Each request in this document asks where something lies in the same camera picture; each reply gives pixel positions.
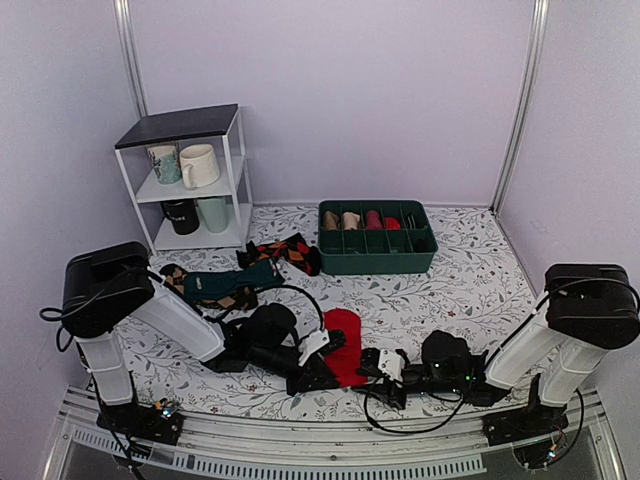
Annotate beige rolled sock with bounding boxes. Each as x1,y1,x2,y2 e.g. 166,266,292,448
342,211,361,231

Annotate tan rolled sock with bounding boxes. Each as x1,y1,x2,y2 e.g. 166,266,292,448
323,211,340,231

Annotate brown argyle sock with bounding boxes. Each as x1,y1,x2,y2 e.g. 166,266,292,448
160,264,258,310

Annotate cream mug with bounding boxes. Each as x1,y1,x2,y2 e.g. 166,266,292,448
179,144,220,190

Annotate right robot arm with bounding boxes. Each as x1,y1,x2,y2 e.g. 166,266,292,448
354,264,639,436

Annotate aluminium front rail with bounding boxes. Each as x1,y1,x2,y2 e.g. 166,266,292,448
42,387,626,480

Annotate red rolled sock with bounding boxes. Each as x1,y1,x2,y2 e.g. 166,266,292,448
384,217,403,231

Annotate mint green mug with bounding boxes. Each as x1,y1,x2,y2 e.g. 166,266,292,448
197,197,228,233

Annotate white shelf rack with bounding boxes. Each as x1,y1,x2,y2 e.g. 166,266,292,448
114,104,253,254

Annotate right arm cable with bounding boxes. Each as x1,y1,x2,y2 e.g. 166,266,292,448
362,384,466,435

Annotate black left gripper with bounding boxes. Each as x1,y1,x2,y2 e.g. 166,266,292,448
251,346,338,400

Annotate green divided organizer box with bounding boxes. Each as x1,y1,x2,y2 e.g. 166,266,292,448
318,200,438,275

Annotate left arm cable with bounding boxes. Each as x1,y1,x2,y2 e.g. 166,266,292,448
202,283,326,341

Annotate right aluminium corner post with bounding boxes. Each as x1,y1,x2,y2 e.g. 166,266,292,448
490,0,550,216

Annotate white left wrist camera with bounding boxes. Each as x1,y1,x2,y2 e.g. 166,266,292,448
298,329,330,367

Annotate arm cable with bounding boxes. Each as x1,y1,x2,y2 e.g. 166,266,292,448
202,283,326,341
362,384,466,435

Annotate red sock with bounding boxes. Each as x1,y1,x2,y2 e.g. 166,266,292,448
384,217,403,231
324,309,367,387

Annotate aluminium corner post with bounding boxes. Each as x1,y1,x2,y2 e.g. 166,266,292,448
490,0,550,216
113,0,148,118

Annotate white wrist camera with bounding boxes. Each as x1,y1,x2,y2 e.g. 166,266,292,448
298,329,330,367
377,349,406,384

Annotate black mug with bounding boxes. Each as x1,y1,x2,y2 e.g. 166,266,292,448
161,199,200,235

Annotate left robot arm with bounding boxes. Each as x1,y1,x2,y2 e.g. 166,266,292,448
60,242,346,434

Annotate dark teal sock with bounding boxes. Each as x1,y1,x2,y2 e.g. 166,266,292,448
183,260,284,310

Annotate floral table cloth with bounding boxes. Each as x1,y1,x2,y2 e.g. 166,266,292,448
117,208,535,422

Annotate left aluminium corner post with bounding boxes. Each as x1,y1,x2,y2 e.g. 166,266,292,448
113,0,148,118

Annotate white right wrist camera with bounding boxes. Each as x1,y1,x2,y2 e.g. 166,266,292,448
377,349,406,384

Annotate black orange argyle sock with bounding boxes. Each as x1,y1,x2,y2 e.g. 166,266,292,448
236,233,321,276

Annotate teal patterned mug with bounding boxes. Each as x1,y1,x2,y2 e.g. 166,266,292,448
147,143,182,185

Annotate maroon rolled sock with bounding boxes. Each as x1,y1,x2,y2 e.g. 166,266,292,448
365,210,384,231

